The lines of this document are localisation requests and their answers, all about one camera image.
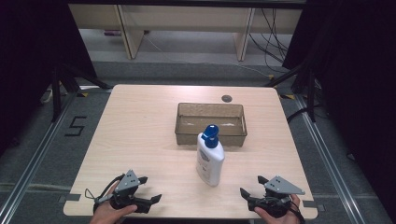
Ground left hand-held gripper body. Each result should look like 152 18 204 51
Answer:
106 169 153 215

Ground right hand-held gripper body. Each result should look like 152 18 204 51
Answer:
247 175 306 218

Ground person's right hand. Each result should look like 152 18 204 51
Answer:
253 193 303 224

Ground person's left hand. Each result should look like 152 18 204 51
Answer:
89 181 138 224

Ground grey tape piece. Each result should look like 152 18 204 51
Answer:
58 192 81 203
302 200 327 213

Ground white pump bottle blue cap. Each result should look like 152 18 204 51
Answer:
195 124 226 188

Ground transparent brown plastic basket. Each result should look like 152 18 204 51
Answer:
174 102 248 147

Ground black metal stand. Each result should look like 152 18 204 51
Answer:
264 61 318 123
50 63 113 123

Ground black curtain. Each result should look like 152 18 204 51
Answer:
0 0 98 157
281 0 396 216

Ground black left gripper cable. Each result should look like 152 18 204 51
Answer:
84 174 126 204

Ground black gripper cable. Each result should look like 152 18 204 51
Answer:
84 174 126 204
288 200 307 224

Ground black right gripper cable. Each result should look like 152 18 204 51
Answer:
288 200 307 224

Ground metal floor rail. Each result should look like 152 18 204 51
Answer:
0 90 78 224
293 92 366 224

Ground thick black floor cable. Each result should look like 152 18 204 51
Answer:
286 105 313 124

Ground thick white cable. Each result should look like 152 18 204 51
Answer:
39 88 54 105

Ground bundle of black cables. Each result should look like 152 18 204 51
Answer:
247 8 290 65

